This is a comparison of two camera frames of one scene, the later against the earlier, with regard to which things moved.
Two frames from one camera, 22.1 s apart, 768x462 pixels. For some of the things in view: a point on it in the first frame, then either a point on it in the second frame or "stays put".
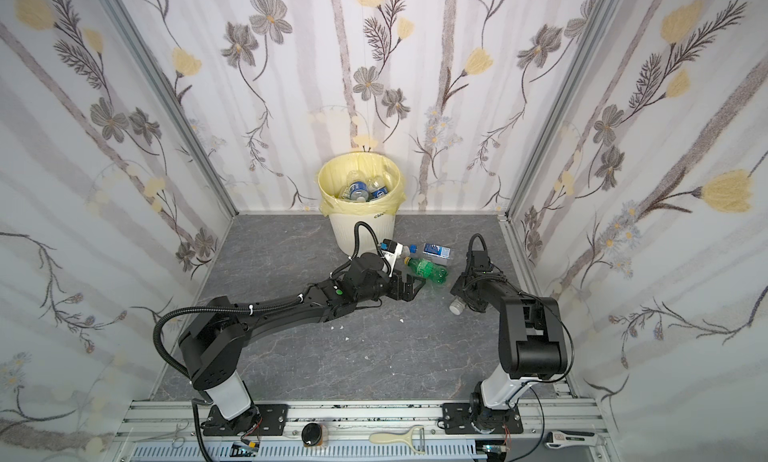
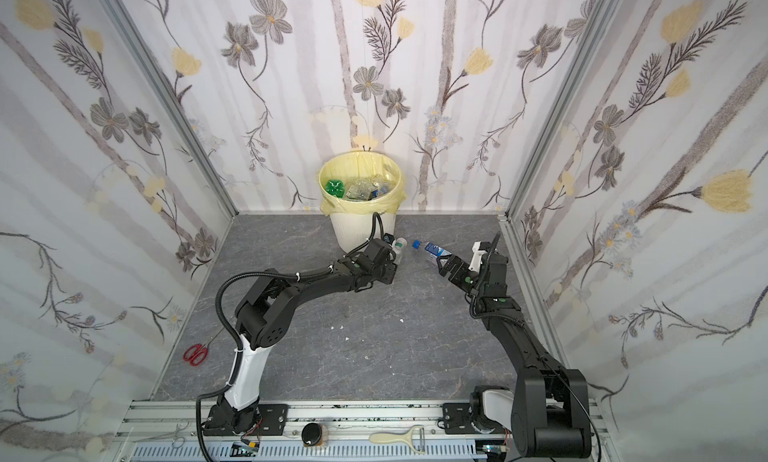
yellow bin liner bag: [332, 174] stays put
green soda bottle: [425, 269] -> [335, 187]
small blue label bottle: [437, 253] stays put
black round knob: [311, 434] stays put
